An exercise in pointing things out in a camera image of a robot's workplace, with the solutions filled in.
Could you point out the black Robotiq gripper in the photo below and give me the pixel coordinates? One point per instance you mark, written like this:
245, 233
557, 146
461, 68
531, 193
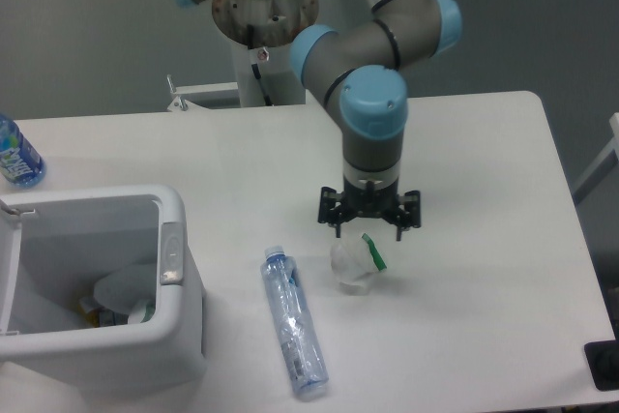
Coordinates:
403, 211

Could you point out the crushed clear plastic bottle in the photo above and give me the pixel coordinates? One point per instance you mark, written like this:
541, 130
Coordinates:
293, 324

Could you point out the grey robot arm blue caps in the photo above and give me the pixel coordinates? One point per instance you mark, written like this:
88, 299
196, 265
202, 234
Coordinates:
355, 76

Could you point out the trash inside the can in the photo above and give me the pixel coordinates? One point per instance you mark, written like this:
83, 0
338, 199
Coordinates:
126, 296

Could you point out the white plastic trash can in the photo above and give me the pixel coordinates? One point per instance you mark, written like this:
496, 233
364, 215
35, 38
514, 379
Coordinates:
56, 245

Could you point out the black clamp at table edge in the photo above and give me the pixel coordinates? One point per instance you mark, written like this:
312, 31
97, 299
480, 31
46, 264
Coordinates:
602, 359

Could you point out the blue labelled water bottle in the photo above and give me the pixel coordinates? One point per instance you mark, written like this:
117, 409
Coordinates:
21, 164

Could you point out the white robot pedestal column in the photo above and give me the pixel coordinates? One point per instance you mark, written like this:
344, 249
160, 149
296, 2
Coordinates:
260, 34

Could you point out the white metal table frame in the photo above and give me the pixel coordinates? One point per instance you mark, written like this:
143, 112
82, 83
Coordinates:
203, 96

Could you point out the white frame at right edge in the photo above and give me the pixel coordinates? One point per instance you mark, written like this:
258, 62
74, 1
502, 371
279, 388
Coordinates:
599, 167

